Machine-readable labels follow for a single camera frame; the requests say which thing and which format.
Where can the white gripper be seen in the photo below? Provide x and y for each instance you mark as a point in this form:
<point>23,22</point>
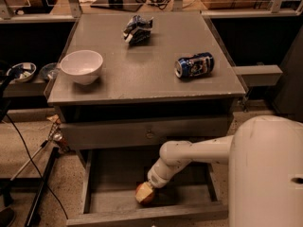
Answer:
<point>155,178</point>

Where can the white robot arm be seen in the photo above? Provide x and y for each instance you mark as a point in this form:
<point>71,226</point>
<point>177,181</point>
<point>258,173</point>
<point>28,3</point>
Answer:
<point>265,170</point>

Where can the open middle drawer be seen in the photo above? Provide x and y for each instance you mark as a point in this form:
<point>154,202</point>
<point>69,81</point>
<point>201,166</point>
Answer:
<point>113,174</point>

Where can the closed top drawer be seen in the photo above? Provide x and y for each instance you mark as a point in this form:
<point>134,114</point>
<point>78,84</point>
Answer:
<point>143,132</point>

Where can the grey wooden drawer cabinet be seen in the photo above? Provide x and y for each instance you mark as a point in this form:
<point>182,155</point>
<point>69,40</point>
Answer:
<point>139,82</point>

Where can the black floor stand leg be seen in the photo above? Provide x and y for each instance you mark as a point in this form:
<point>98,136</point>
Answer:
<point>33,217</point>

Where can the white ceramic bowl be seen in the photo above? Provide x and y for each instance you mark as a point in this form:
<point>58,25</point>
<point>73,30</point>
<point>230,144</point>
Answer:
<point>82,66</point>

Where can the blue soda can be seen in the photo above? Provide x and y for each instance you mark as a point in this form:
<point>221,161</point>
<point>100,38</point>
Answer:
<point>194,66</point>

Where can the dark small bowl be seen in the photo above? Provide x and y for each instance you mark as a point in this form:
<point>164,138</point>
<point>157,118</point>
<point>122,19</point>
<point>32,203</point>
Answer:
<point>49,71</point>

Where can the grey side shelf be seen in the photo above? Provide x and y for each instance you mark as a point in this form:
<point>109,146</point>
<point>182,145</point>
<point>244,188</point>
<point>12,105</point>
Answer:
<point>259,75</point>

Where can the crumpled blue chip bag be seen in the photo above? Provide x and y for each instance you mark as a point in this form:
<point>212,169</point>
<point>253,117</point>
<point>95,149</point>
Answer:
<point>137,30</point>

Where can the small bowl with items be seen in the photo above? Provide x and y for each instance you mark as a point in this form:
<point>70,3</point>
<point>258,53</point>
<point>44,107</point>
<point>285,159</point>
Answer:
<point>22,72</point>

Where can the black monitor stand base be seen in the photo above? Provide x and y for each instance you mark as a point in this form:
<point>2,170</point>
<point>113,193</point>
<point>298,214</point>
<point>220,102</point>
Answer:
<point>122,5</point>

